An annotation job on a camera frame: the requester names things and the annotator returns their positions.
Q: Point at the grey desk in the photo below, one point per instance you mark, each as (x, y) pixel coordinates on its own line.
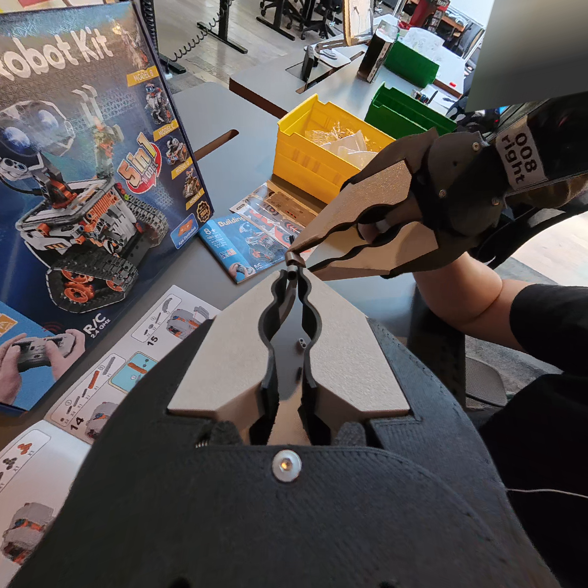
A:
(239, 174)
(330, 92)

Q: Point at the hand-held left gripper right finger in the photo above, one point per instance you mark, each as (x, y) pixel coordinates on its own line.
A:
(358, 367)

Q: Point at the sticker sheet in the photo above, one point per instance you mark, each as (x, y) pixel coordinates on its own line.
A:
(275, 211)

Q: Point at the dark brown carton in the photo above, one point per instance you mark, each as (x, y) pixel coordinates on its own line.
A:
(376, 50)

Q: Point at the small grey connector piece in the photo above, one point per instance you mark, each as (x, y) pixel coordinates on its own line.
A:
(296, 258)

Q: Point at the green storage bin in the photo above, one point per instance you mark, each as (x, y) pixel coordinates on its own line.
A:
(404, 115)
(411, 64)

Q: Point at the yellow storage bin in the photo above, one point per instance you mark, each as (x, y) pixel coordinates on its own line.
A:
(312, 156)

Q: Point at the person's right hand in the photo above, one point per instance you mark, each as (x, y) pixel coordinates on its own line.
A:
(372, 228)

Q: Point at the blue booklet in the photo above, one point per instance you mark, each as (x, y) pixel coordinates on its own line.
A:
(239, 248)

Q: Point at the black desk leg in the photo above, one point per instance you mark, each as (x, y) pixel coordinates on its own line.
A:
(225, 25)

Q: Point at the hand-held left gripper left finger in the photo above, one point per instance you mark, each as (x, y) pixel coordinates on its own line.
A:
(216, 367)

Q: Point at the white instruction sheet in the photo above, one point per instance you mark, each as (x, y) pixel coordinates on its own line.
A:
(151, 340)

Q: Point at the person's right forearm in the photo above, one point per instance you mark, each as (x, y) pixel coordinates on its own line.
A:
(459, 298)

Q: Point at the olive brown cloth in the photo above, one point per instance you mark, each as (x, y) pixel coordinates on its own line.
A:
(546, 193)

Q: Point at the blue robot kit box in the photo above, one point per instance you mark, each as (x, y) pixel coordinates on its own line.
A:
(92, 206)

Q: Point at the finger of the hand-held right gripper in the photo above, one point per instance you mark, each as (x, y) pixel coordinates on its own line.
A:
(395, 257)
(367, 200)

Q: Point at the black mesh office chair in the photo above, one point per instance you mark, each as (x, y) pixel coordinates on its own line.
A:
(542, 239)

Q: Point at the clear plastic bags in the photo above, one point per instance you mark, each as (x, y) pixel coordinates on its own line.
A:
(344, 138)

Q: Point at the person in black shirt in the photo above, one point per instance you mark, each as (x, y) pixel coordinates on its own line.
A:
(542, 367)

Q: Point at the grey chair seat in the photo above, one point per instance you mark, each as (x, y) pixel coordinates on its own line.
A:
(484, 381)

